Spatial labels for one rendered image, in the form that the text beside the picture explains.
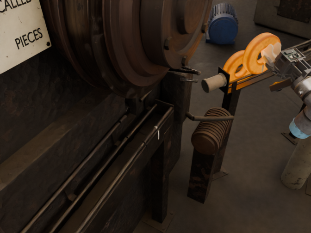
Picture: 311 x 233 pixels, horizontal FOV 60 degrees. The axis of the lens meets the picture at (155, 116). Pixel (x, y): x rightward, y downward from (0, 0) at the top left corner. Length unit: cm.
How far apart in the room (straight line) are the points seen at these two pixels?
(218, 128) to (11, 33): 87
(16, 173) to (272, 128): 175
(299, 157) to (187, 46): 105
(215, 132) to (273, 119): 104
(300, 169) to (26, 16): 144
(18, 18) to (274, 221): 143
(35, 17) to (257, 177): 146
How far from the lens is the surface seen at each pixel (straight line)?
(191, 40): 69
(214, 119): 115
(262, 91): 241
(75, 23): 51
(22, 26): 56
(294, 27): 343
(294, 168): 164
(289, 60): 100
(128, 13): 50
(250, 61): 107
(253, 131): 200
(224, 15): 285
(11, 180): 62
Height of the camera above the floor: 132
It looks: 41 degrees down
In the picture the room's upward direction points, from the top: straight up
